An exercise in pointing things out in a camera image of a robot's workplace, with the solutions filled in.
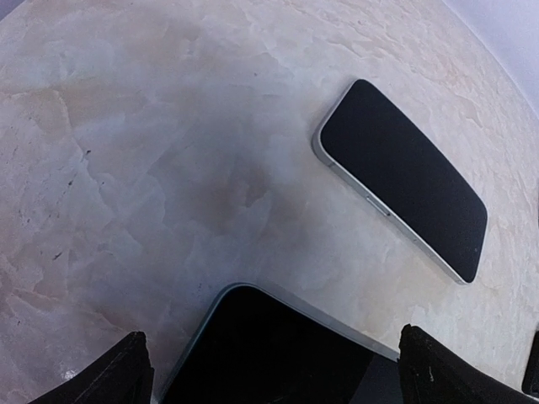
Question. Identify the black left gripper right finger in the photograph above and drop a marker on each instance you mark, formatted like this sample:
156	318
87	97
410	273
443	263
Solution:
429	372

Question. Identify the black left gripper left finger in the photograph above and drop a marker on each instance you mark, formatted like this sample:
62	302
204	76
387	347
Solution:
123	374

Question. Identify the green edged smartphone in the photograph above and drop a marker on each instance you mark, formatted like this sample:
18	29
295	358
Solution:
252	347

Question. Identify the silver edged black smartphone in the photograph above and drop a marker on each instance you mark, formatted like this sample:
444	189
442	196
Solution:
386	159

